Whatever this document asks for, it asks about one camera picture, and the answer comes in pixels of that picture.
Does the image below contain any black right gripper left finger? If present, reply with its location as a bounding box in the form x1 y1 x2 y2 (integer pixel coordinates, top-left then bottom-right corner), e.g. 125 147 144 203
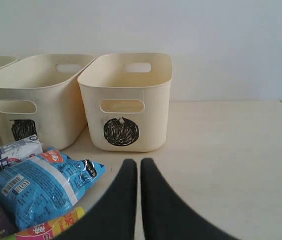
55 159 137 240

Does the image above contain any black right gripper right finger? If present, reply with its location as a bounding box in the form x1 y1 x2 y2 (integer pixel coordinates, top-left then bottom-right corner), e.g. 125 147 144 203
140 158 236 240

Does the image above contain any pink chips can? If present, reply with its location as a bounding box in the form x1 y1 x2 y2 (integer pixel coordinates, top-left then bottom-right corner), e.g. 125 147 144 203
3 206 85 240

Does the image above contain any blue noodle packet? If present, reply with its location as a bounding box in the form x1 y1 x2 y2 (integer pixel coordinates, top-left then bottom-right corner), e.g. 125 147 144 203
0 149 106 230

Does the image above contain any blue white milk carton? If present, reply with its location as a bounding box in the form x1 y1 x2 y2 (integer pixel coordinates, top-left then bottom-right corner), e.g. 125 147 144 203
0 134 43 171

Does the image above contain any cream bin with circle mark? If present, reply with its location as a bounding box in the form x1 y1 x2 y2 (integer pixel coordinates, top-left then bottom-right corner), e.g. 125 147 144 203
77 52 173 152

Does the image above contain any cream bin with square mark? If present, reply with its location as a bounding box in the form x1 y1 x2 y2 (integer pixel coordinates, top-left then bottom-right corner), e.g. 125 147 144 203
0 54 94 150

